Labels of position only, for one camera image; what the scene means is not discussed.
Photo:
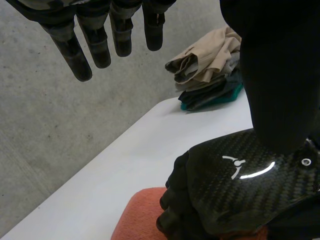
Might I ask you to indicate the coral towel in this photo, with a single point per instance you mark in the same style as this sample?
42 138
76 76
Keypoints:
140 215

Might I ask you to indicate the beige shorts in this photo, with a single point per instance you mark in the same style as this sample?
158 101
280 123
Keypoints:
212 55

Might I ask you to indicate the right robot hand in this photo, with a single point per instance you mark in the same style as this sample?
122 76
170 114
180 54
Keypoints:
237 190

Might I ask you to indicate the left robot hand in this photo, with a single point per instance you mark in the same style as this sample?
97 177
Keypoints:
280 75

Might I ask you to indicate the grey towel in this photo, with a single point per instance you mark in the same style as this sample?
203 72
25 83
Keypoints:
231 65

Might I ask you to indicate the dark blue cloth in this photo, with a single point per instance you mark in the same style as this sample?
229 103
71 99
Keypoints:
212 93

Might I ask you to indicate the teal towel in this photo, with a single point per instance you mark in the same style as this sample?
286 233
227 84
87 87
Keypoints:
225 98

